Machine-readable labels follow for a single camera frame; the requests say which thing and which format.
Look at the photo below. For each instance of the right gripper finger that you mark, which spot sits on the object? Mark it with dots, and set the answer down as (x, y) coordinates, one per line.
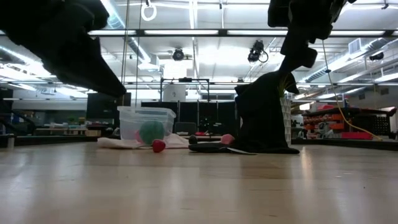
(308, 57)
(292, 49)

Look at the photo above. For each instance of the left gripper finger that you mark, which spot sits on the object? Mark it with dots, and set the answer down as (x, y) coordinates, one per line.
(84, 68)

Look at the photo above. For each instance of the green toy watermelon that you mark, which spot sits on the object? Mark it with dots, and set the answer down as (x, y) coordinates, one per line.
(152, 132)

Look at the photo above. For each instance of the small red toy cherry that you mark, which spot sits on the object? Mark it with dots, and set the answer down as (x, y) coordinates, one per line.
(158, 146)

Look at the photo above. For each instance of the pink toy peach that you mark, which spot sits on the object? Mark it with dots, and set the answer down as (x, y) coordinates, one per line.
(228, 139)

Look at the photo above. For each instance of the small dark toy plum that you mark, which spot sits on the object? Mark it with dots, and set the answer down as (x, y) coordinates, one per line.
(193, 139)

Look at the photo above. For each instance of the clear plastic tupperware container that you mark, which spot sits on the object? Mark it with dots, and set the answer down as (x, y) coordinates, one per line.
(130, 119)

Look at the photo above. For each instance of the green plant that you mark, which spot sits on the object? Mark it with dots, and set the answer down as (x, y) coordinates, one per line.
(284, 87)

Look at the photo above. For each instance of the black monitor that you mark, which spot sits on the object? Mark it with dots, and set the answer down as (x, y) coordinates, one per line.
(99, 107)

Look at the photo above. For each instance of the white textured plant pot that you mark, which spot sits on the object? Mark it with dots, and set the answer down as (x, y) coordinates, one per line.
(286, 121)

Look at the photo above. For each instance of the shelf with red bins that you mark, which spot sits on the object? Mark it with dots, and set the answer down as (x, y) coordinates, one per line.
(357, 112)

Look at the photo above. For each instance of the beige cloth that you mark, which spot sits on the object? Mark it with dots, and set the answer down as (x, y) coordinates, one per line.
(112, 143)

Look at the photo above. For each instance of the black cloth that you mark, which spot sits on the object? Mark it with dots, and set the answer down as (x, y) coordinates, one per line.
(261, 124)

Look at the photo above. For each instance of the white cylinder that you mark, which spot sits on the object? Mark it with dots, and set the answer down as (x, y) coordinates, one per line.
(174, 92)

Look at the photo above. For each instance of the black metal stand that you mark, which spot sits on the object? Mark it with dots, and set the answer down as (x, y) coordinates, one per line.
(185, 80)

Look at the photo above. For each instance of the overhead light bar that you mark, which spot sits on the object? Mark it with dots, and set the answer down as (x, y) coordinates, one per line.
(186, 32)

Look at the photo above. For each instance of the white paper tag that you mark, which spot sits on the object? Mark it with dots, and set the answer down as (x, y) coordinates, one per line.
(242, 151)

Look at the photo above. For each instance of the round black ceiling camera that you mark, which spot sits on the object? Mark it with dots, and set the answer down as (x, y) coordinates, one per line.
(178, 54)

